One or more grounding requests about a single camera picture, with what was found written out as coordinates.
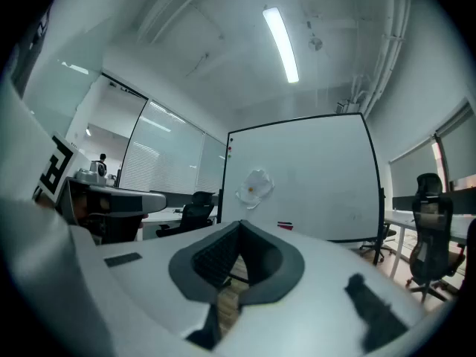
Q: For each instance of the grey gripper camera module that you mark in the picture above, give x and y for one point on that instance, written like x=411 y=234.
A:
x=93 y=171

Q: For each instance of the frosted glass wall panel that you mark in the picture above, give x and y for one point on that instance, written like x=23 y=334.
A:
x=59 y=87

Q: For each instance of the long ceiling light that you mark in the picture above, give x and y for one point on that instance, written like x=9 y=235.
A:
x=281 y=43

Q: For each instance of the dark desk divider screen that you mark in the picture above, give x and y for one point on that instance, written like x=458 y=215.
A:
x=403 y=203

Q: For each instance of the bundle of white ceiling pipes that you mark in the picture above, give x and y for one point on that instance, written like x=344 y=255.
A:
x=386 y=50

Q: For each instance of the white framed whiteboard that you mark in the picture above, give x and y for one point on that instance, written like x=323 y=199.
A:
x=316 y=169

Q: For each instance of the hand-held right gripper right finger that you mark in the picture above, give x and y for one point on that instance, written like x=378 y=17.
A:
x=316 y=311

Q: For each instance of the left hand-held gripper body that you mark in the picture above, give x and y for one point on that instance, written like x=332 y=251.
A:
x=56 y=166

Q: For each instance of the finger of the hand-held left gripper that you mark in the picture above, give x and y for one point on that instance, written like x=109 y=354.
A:
x=130 y=201

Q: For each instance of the white ceiling junction box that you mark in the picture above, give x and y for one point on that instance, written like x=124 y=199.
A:
x=347 y=106

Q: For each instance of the round ceiling detector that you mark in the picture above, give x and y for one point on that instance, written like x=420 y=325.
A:
x=315 y=44

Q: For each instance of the white paper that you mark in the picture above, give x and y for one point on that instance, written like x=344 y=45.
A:
x=259 y=180

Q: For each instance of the glass partition with white blinds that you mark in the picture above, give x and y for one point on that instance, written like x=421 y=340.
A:
x=167 y=154

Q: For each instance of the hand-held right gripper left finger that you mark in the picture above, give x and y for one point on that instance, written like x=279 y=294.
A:
x=148 y=273

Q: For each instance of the black office chair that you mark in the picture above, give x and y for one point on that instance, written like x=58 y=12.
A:
x=375 y=242
x=431 y=229
x=191 y=214

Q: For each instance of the red and black whiteboard eraser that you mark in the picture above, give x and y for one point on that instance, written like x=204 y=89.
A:
x=285 y=225

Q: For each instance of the grey roller blind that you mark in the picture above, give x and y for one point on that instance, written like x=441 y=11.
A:
x=459 y=151
x=413 y=173

